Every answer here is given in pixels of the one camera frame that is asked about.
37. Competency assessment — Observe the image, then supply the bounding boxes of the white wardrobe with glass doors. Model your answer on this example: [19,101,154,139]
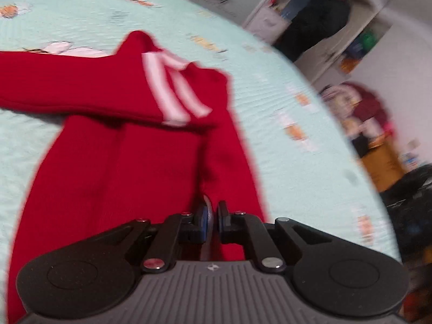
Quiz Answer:
[135,0,392,85]

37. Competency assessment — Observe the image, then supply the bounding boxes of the mint bee-print bedspread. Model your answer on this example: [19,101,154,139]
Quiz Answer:
[0,0,404,324]

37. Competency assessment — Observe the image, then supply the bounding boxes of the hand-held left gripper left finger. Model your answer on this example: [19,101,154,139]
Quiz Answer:
[90,195,213,274]

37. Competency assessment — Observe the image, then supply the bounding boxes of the green bag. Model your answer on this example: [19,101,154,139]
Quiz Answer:
[359,30,379,49]

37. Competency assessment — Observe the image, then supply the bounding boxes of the white drawer cabinet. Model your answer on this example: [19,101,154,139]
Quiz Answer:
[243,7,291,41]

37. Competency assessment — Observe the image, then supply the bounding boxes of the red knit sweater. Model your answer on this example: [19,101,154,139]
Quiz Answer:
[0,30,271,324]

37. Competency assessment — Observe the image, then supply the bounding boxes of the pile of clothes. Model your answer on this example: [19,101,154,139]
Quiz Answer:
[319,81,395,149]

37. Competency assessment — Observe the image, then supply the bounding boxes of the orange packages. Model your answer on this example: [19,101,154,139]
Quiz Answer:
[341,56,360,73]

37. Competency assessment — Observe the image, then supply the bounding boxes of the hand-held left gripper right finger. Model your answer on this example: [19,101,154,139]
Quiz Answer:
[219,201,333,273]

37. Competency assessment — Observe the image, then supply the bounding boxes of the white room door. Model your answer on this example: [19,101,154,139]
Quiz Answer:
[297,23,382,82]

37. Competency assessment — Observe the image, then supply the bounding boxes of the ochre brown object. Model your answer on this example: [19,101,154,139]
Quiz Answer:
[361,138,406,193]

